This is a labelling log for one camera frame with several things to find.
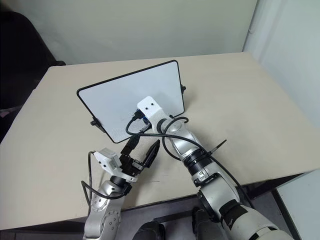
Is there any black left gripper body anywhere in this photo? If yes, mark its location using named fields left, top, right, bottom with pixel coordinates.
left=118, top=154, right=146, bottom=177

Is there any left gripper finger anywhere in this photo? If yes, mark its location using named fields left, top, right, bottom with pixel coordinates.
left=121, top=136, right=140, bottom=157
left=143, top=139, right=161, bottom=169

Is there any black framed whiteboard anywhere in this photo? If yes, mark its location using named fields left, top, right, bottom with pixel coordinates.
left=76, top=59, right=188, bottom=145

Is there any dark rounded shape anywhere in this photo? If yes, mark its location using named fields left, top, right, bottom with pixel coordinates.
left=136, top=219, right=166, bottom=240
left=191, top=207, right=221, bottom=240

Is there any black office chair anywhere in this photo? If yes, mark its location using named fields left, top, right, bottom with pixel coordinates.
left=0, top=11, right=67, bottom=111

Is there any white side table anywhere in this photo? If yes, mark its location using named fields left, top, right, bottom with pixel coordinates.
left=275, top=171, right=320, bottom=240

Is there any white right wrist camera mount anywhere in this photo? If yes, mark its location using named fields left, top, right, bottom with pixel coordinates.
left=136, top=95, right=166, bottom=124

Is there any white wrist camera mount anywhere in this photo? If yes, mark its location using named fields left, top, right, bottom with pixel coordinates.
left=93, top=147, right=138, bottom=182
left=136, top=95, right=166, bottom=124

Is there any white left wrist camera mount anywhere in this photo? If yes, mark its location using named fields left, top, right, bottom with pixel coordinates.
left=93, top=147, right=138, bottom=182

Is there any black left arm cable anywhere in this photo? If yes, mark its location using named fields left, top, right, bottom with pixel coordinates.
left=81, top=149, right=131, bottom=209

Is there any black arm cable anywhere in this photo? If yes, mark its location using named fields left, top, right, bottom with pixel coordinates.
left=124, top=110, right=254, bottom=209
left=81, top=149, right=131, bottom=209

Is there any black cable tie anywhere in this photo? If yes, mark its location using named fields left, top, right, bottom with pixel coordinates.
left=204, top=139, right=228, bottom=159

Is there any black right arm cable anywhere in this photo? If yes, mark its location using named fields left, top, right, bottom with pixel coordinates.
left=124, top=110, right=254, bottom=209

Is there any white wall cable duct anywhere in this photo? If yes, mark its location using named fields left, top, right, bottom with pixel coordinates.
left=242, top=0, right=264, bottom=54

